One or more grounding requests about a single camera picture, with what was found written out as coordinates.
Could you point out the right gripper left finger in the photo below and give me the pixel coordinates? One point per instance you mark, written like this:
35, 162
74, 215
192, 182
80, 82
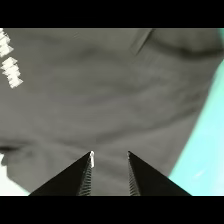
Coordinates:
71, 181

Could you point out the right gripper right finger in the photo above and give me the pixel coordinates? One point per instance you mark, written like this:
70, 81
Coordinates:
150, 181

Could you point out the black T-shirt with white print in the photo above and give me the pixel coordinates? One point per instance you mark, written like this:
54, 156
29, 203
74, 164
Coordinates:
110, 93

